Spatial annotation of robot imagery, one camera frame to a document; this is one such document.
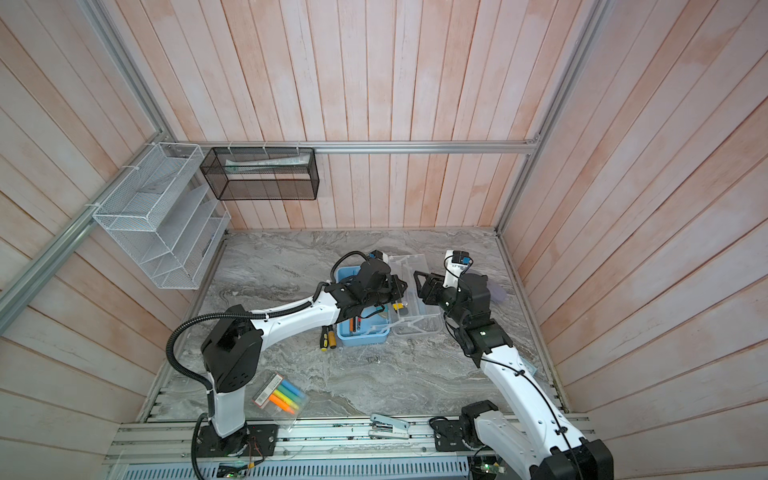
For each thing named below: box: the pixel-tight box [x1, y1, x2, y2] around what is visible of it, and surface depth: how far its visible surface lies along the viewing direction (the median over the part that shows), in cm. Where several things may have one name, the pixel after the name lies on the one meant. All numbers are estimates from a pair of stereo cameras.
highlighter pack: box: [252, 372, 310, 420], surface depth 81 cm
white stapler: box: [368, 413, 411, 439], surface depth 76 cm
